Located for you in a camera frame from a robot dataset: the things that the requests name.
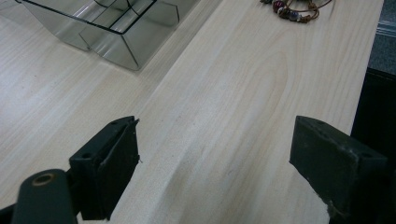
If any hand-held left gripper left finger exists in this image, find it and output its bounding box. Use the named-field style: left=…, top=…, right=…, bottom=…
left=68, top=115, right=141, bottom=221

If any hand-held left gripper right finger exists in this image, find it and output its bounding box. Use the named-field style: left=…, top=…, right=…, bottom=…
left=289, top=115, right=389, bottom=224

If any clear glass compartment box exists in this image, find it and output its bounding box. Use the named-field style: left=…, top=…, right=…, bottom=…
left=14, top=0, right=200, bottom=71

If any beaded cord bracelet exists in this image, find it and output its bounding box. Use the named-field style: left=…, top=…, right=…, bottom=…
left=260, top=0, right=333, bottom=24

